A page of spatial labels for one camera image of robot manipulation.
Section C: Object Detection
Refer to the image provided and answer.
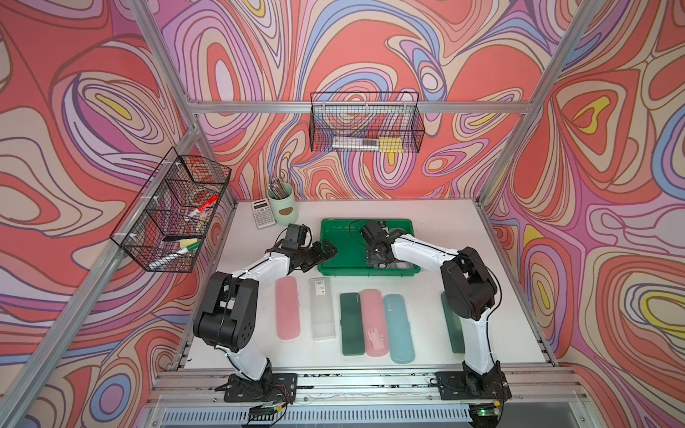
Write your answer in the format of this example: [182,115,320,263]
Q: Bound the green plastic storage tray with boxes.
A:
[318,219,420,277]

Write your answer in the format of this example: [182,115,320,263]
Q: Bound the teal pencil case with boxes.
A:
[384,294,416,365]

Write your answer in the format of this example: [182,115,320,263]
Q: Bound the dark green translucent pencil case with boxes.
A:
[441,292,466,354]

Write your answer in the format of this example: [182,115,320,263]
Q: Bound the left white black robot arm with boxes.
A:
[193,224,338,404]

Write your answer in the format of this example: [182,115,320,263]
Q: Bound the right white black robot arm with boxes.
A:
[360,220,511,403]

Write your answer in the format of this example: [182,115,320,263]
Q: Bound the clear rectangular pencil case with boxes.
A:
[310,277,336,341]

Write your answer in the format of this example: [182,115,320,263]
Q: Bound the pink pencil case far left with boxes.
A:
[275,276,301,341]

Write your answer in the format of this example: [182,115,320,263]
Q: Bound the pink pencil case with sticker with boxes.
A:
[360,289,389,358]

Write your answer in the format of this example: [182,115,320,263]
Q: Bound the clear box in back basket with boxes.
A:
[332,137,379,152]

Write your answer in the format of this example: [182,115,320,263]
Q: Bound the yellow box in back basket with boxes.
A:
[378,137,404,153]

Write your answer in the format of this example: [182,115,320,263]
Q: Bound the white calculator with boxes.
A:
[252,199,276,229]

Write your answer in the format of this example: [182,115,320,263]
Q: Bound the green pen holder cup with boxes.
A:
[267,183,299,226]

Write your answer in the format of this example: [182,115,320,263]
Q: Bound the pencils in cup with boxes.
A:
[269,178,290,200]

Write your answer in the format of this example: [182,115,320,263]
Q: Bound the red marker in basket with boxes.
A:
[187,194,219,219]

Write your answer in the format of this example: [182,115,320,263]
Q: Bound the green white marker in basket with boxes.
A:
[148,241,201,269]

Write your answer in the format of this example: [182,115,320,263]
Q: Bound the black wire basket on back wall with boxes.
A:
[309,89,426,153]

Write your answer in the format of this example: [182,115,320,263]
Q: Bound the black wire basket on wall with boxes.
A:
[309,89,426,153]
[110,148,232,273]

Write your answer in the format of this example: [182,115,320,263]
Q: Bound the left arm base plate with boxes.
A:
[216,373,298,404]

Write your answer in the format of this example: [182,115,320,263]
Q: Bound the black wire basket on left wall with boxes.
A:
[110,148,232,273]

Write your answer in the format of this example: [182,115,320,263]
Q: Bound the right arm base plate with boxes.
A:
[430,367,512,402]

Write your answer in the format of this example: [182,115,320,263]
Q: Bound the aluminium mounting rail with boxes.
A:
[137,365,603,427]

